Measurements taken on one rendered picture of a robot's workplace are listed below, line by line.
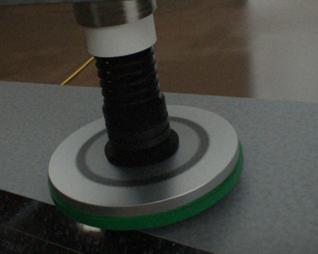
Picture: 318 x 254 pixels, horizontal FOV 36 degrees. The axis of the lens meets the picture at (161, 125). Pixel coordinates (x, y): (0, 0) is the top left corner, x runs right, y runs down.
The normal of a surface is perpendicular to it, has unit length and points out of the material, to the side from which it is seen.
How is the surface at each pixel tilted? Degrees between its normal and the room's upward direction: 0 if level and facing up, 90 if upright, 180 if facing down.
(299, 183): 0
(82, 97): 0
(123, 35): 90
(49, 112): 0
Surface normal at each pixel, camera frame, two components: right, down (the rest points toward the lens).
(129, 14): 0.41, 0.36
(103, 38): -0.34, 0.48
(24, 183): -0.15, -0.88
